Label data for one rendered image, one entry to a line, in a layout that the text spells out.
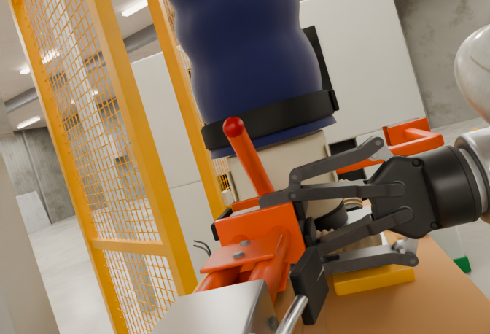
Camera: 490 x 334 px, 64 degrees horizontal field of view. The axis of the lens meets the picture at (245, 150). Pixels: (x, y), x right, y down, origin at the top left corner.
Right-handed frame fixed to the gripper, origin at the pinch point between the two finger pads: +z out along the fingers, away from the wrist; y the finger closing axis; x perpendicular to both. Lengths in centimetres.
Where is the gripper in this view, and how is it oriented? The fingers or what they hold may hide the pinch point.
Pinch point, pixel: (265, 231)
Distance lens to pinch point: 42.9
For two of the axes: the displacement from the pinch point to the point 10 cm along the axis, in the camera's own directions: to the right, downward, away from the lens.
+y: 2.9, 9.6, 0.4
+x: 1.9, -1.0, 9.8
